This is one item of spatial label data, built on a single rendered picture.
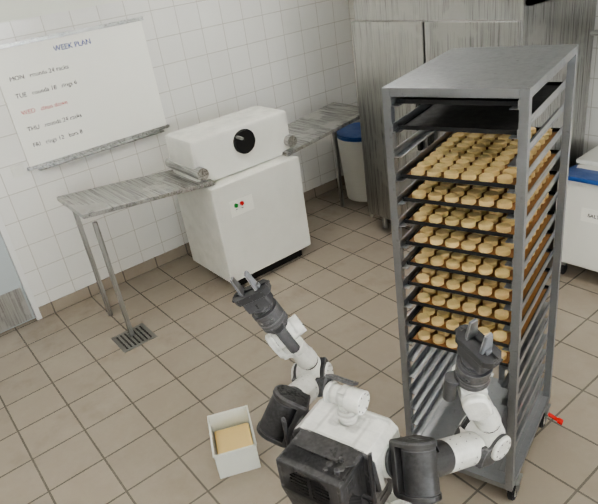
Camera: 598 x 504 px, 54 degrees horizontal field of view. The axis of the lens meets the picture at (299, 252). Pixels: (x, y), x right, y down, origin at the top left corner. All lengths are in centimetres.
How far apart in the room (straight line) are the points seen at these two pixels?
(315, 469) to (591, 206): 295
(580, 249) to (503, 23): 154
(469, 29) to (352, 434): 287
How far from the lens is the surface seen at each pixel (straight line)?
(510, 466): 271
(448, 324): 239
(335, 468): 155
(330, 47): 587
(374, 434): 163
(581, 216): 416
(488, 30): 388
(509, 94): 189
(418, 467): 157
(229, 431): 326
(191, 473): 321
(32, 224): 473
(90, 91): 468
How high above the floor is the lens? 227
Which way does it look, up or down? 27 degrees down
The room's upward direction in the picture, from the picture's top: 9 degrees counter-clockwise
